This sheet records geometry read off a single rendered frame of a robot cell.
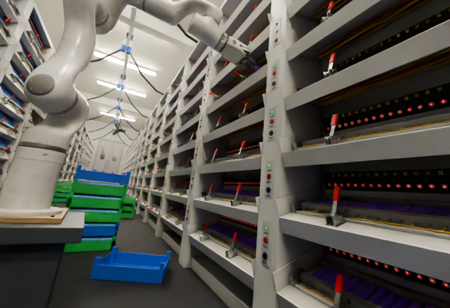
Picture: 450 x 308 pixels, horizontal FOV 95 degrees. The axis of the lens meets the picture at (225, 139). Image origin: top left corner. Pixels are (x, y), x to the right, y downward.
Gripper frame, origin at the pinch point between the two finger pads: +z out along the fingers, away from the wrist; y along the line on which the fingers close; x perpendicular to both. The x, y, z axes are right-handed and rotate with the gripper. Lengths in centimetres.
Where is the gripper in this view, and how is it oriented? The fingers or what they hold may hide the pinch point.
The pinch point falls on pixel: (250, 63)
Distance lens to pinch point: 105.5
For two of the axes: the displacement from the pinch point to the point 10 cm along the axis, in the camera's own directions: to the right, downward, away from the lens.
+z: 8.3, 4.1, 3.9
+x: -2.8, 9.0, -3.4
